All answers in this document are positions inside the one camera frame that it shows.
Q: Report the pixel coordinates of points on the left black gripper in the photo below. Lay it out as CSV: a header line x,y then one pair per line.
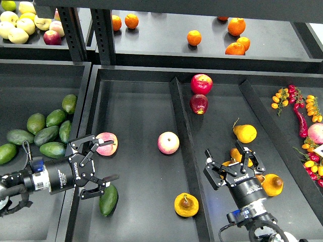
x,y
68,172

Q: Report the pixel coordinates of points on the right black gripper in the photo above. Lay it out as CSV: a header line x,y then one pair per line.
x,y
243,185

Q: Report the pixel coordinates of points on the dark green avocado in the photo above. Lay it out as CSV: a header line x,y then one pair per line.
x,y
108,201

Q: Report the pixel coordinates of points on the yellow pear stem up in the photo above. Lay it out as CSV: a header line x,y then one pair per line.
x,y
186,205

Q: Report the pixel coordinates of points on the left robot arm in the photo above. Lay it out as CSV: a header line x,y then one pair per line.
x,y
16,187

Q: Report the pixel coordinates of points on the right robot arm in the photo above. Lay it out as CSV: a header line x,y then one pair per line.
x,y
260,224

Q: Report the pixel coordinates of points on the yellow pear left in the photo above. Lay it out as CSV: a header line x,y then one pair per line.
x,y
227,163

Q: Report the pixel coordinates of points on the yellow pear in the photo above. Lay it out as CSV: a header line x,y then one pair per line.
x,y
261,178
235,155
244,133
227,163
273,184

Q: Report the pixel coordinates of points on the yellow pear middle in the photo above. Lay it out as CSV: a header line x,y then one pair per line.
x,y
235,155

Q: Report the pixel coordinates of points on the yellow pear upper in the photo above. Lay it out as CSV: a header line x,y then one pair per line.
x,y
244,133

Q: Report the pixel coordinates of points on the yellow pear lower centre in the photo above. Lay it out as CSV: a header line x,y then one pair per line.
x,y
261,178

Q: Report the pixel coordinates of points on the green avocado lower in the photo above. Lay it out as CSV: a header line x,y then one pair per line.
x,y
53,149

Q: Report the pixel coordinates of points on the yellow pear lower right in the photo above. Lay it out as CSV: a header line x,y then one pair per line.
x,y
273,184

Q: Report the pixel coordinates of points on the dark avocado centre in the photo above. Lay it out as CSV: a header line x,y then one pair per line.
x,y
46,135

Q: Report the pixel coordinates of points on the green avocado upper middle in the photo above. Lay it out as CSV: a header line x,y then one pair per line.
x,y
55,118

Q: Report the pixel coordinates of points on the green avocado top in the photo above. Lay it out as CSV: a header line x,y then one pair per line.
x,y
69,103

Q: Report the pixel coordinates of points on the light green avocado round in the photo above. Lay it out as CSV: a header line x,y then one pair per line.
x,y
36,123

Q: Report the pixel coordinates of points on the dark avocado left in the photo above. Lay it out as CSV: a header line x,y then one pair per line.
x,y
18,136

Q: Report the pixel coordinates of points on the light green avocado far left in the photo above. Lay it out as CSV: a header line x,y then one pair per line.
x,y
8,152

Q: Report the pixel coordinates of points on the pink apple left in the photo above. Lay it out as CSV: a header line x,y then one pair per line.
x,y
110,149

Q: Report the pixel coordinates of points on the pink apple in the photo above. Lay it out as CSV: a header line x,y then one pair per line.
x,y
168,143
110,149

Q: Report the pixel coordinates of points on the pink apple centre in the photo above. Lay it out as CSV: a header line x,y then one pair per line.
x,y
168,143

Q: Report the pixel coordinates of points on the dark red apple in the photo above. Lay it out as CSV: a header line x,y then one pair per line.
x,y
199,104

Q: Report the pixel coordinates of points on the black tray divider left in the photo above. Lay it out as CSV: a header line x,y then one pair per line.
x,y
195,187

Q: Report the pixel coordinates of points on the black centre tray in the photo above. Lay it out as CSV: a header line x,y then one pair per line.
x,y
135,104

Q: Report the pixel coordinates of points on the orange cherry tomato vine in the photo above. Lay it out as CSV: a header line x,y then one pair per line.
x,y
280,100

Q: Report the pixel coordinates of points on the red chili pepper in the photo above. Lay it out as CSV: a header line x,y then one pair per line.
x,y
302,124

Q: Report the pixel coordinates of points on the mixed cherry tomatoes lower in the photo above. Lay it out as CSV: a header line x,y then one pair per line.
x,y
311,161

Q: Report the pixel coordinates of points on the bright red apple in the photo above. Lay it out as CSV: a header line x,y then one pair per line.
x,y
201,84

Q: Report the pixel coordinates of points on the white label card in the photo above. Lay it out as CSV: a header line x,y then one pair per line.
x,y
319,150

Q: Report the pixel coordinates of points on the pink apple right edge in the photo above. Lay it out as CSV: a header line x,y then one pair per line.
x,y
315,133

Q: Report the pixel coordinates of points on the red cherry tomato cluster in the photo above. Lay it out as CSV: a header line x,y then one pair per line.
x,y
296,97

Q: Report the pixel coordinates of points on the orange front right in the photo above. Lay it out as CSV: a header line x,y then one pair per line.
x,y
235,48

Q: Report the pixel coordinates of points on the orange small right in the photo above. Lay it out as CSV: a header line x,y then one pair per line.
x,y
245,42

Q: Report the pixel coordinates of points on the black upper left tray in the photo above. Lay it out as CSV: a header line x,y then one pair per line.
x,y
36,49

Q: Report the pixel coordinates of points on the green avocado by wall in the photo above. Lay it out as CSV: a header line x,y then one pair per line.
x,y
64,131

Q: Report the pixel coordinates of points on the black shelf post right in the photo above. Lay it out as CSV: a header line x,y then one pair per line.
x,y
104,34

